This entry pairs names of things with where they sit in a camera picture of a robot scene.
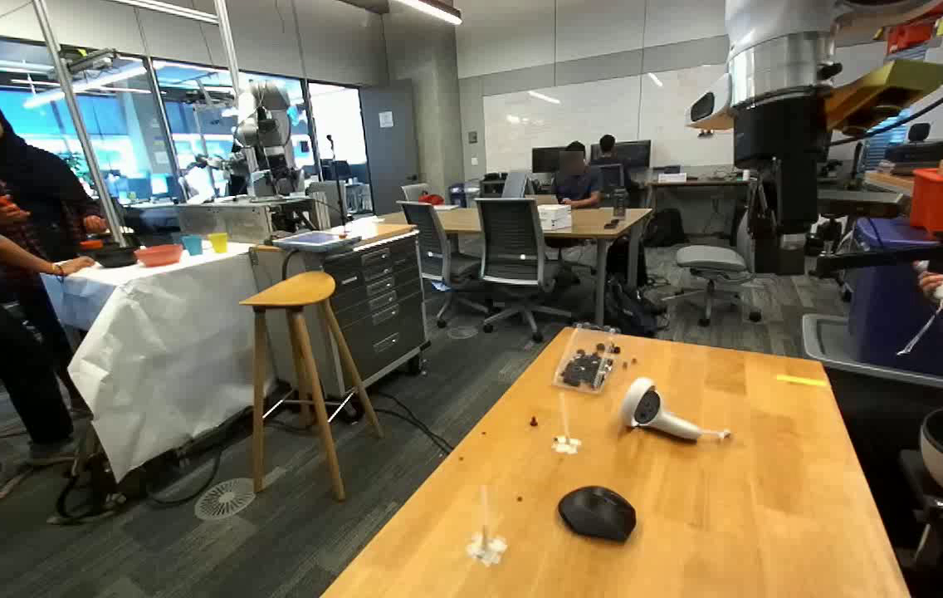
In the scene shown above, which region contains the black object on cloth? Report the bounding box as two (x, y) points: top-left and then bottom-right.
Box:
(85, 238), (140, 274)

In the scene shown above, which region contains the slanted metal pole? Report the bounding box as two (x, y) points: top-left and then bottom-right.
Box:
(27, 0), (129, 250)

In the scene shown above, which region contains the seated person blue shirt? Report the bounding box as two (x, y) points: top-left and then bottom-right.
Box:
(551, 139), (608, 212)

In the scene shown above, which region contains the grey plastic tray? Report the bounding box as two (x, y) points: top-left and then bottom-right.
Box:
(799, 313), (943, 401)

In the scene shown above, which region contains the grey door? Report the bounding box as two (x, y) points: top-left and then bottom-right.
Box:
(360, 76), (422, 212)

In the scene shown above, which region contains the red plastic object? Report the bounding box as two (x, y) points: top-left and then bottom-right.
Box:
(884, 5), (943, 56)

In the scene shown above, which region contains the white peg stand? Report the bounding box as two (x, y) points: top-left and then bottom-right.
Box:
(551, 391), (586, 458)
(466, 485), (512, 573)

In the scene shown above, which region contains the black computer mouse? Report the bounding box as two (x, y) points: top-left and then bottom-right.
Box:
(555, 481), (640, 546)

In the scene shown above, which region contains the red tray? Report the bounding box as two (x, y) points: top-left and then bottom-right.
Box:
(133, 238), (185, 268)

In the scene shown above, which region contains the wooden stool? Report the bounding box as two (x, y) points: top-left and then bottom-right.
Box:
(235, 268), (384, 506)

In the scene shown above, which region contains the wooden office desk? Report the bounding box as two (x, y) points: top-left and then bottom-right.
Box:
(433, 202), (659, 329)

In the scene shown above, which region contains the black floor cable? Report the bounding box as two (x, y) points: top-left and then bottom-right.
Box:
(51, 434), (232, 530)

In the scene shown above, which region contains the black rod white tip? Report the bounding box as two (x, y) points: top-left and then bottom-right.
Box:
(818, 238), (943, 279)

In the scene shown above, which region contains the grey tool cabinet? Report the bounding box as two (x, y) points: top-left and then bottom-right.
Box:
(270, 227), (433, 391)

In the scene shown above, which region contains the grey office chair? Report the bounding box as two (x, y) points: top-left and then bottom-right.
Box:
(398, 201), (493, 329)
(476, 194), (582, 345)

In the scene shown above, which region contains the blue plastic bin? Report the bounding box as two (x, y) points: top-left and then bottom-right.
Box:
(848, 212), (943, 385)

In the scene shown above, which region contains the white table cloth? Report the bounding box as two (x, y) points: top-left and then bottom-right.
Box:
(37, 244), (276, 485)

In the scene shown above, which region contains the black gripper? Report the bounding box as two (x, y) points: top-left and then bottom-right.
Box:
(732, 93), (829, 238)

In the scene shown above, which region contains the white VR controller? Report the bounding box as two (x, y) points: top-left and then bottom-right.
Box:
(617, 375), (733, 450)

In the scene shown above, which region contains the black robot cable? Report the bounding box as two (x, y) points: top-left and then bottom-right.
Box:
(824, 47), (943, 154)

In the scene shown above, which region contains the seated person dark hair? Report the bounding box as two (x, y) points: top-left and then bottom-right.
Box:
(590, 130), (634, 202)

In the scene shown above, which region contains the white paper box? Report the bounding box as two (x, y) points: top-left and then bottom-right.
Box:
(534, 202), (574, 237)

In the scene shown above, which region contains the black desk monitor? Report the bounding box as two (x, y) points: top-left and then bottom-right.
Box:
(528, 144), (569, 175)

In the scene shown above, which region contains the glass whiteboard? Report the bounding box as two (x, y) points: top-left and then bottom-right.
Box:
(483, 61), (733, 175)

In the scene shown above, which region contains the grey padded stool chair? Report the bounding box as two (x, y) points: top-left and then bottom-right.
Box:
(675, 244), (763, 329)

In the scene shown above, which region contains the clear bag of dark pieces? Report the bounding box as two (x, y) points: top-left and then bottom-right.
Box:
(551, 329), (630, 395)

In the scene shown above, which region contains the person in dark plaid shirt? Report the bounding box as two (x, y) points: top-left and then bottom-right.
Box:
(0, 86), (115, 370)

